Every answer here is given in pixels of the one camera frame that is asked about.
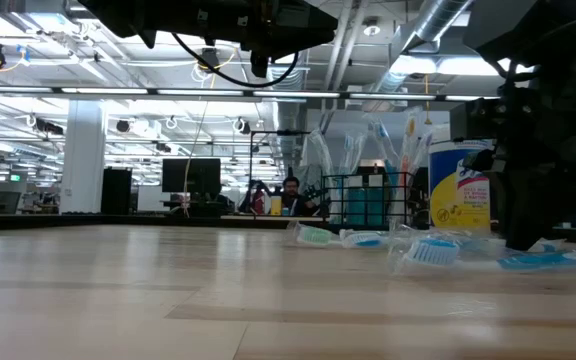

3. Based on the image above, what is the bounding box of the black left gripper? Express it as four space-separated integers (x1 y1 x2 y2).
239 0 340 58

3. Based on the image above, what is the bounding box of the long LED light bar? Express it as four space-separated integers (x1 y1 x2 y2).
0 83 500 103

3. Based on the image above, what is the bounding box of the blue white toothbrush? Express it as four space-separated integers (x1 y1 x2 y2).
340 227 469 250
387 234 576 276
367 117 399 221

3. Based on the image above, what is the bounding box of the black cabinet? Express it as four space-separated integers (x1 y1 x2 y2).
100 167 133 216

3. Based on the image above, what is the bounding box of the black wire basket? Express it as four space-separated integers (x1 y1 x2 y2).
320 172 417 227

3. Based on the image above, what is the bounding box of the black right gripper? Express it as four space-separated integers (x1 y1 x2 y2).
487 64 576 252

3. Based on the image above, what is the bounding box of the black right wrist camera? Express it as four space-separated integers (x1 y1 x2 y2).
449 97 500 142

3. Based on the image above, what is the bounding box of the person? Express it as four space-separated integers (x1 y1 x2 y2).
267 175 319 217

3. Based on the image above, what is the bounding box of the black desk monitor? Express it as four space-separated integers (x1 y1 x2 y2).
161 158 222 194

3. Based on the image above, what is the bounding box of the green white toothbrush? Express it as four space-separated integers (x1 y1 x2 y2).
287 221 349 249

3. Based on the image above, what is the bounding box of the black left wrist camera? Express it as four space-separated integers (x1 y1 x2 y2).
249 47 271 80

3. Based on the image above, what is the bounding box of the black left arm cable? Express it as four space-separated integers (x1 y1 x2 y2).
170 32 302 90

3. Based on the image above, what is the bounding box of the white pillar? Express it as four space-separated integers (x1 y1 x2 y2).
59 99 107 215

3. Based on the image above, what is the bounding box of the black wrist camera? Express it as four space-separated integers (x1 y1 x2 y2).
249 47 271 80
449 97 500 142

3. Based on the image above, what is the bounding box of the silver ventilation duct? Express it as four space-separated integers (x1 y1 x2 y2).
375 0 474 94

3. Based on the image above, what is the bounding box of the black aluminium table frame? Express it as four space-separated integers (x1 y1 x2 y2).
0 212 419 234

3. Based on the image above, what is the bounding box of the white-lidded wipes canister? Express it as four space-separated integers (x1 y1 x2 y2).
427 138 497 234

